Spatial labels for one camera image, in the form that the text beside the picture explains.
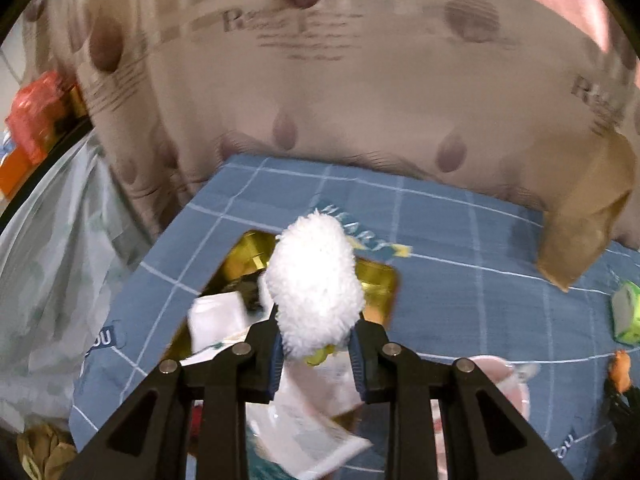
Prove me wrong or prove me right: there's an orange rubber toy animal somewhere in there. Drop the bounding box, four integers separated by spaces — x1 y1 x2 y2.
608 350 632 393

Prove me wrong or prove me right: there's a white fluffy sock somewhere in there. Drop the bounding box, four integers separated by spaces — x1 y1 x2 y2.
265 210 366 361

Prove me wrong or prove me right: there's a white spoon in mug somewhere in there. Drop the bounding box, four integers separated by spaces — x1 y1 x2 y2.
509 363 540 385

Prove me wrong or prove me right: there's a teal white printed cloth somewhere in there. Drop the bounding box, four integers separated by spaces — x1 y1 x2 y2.
179 341 374 480

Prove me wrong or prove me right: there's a green tissue pack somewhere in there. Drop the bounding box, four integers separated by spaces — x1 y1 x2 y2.
611 281 640 346

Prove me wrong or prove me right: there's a pale green plastic sheet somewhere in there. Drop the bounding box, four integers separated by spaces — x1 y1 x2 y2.
1 133 152 432

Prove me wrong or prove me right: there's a brown kraft paper bag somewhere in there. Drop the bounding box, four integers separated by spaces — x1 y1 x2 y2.
537 129 637 292

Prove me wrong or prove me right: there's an orange plastic bag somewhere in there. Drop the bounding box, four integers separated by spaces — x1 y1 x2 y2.
6 70 87 166

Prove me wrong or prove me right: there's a beige leaf print curtain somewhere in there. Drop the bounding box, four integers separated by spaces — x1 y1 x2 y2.
22 0 639 234

